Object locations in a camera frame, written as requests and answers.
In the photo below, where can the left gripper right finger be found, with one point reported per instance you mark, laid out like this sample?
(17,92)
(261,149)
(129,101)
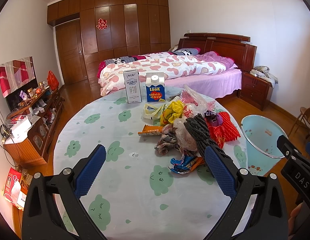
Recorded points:
(257,208)

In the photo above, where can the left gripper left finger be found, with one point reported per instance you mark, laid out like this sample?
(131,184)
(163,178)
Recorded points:
(41,217)

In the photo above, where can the red plastic bag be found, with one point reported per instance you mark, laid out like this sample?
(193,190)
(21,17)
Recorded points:
(226,132)

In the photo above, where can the blue orange snack wrapper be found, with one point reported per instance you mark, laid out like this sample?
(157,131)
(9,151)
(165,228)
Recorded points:
(185,165)

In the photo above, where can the purple plastic bag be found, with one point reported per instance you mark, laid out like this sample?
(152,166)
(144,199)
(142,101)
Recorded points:
(213,119)

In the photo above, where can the black foam net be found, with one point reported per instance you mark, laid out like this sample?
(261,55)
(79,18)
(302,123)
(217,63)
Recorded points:
(198,129)

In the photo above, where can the pink transparent plastic bag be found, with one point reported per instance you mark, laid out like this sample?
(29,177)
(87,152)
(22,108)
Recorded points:
(194,103)

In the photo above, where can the plaid cloth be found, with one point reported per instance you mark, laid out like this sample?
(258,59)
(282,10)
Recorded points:
(168,140)

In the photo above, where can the orange snack box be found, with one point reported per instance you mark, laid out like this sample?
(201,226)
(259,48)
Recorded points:
(151,130)

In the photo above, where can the pale yellow printed plastic bag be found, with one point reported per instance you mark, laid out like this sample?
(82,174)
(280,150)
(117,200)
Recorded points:
(153,112)

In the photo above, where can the light blue trash bin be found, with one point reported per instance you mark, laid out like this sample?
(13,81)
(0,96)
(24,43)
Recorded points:
(261,136)

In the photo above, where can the red box on floor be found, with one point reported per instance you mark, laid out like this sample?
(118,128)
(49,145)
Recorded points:
(13,190)

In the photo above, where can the folding wooden chair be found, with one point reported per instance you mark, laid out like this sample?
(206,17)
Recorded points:
(303,120)

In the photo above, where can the wooden sideboard cabinet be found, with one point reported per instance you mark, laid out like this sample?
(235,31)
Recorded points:
(35,125)

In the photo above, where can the wooden nightstand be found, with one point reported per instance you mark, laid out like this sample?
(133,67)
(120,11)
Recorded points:
(255,91)

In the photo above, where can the cloud pattern tablecloth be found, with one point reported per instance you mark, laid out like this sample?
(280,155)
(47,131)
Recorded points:
(135,195)

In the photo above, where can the clothes pile on nightstand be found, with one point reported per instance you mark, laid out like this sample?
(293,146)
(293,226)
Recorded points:
(263,73)

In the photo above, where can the wooden bed pink sheet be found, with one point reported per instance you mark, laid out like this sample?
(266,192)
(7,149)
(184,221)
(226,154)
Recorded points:
(236,47)

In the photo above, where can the red gift bag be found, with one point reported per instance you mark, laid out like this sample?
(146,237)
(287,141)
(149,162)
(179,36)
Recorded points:
(52,81)

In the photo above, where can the television with red cloth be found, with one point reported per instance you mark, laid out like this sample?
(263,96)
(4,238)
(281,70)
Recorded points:
(16,76)

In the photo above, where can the heart pattern duvet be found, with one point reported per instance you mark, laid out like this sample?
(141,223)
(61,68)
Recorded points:
(209,74)

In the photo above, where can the white tall milk carton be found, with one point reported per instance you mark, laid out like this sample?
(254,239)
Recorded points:
(132,86)

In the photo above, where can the blue LOOK milk carton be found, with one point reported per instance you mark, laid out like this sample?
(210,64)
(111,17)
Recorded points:
(155,87)

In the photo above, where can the wooden door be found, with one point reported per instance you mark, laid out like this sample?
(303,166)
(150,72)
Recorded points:
(69,47)

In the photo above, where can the red double happiness decal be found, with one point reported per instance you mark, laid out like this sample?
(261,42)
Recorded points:
(102,24)

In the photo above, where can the wooden wardrobe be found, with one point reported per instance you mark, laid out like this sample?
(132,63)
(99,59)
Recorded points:
(135,27)

